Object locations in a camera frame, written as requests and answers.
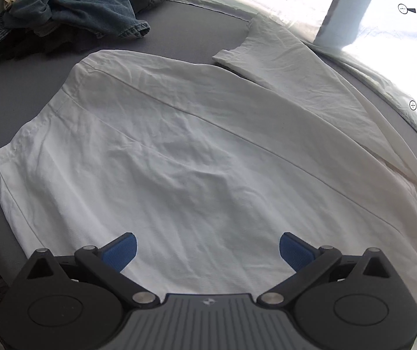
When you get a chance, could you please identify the grey mattress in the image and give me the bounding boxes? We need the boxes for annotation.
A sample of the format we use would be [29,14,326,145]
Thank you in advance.
[0,0,417,300]

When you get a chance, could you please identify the white printed bed sheet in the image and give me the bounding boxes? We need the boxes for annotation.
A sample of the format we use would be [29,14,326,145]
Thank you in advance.
[168,0,417,155]

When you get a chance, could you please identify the white shirt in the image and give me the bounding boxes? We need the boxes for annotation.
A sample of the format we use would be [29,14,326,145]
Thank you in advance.
[0,13,417,336]

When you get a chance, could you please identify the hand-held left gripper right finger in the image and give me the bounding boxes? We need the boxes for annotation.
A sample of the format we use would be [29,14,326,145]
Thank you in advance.
[259,231,395,306]

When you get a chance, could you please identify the blue denim jeans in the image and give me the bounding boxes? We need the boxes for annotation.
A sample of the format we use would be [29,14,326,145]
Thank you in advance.
[3,0,151,40]

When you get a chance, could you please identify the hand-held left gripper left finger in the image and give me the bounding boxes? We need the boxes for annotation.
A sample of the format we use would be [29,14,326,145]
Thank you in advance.
[24,232,159,306]

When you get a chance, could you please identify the dark cloth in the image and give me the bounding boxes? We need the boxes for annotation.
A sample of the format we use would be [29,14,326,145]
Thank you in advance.
[0,0,175,63]

